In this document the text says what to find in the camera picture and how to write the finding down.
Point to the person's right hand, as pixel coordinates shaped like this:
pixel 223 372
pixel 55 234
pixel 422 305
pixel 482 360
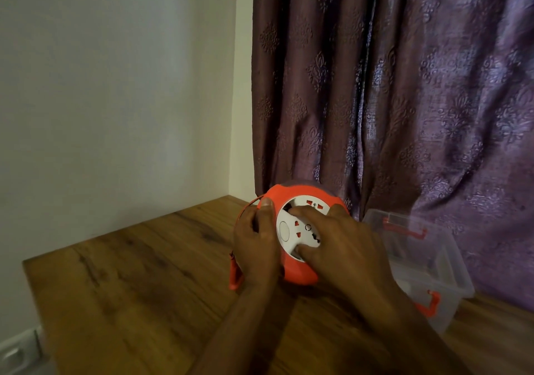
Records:
pixel 350 253

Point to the person's left hand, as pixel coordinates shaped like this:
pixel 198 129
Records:
pixel 256 249

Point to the orange extension cord reel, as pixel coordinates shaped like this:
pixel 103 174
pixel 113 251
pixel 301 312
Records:
pixel 300 272

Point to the clear plastic box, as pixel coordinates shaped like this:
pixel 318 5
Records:
pixel 434 253

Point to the person's left forearm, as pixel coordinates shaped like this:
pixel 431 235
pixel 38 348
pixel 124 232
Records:
pixel 240 333

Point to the purple patterned curtain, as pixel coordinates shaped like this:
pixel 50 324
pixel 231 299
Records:
pixel 417 74

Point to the white wall socket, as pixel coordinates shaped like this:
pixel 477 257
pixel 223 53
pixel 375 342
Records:
pixel 18 351

